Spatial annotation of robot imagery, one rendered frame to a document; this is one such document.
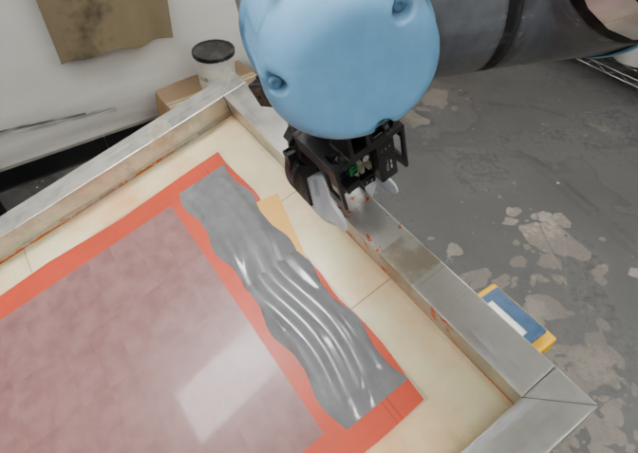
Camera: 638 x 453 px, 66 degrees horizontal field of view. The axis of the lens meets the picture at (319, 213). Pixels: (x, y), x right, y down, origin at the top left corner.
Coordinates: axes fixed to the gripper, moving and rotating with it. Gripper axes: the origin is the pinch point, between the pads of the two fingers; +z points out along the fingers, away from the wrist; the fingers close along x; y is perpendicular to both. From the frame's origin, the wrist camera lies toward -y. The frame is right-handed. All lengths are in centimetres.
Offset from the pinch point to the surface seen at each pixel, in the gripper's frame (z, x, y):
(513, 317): 34.3, 15.8, 12.7
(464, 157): 162, 112, -92
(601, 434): 144, 48, 32
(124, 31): 68, 6, -193
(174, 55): 94, 21, -200
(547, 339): 36.6, 17.8, 17.8
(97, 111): 98, -25, -200
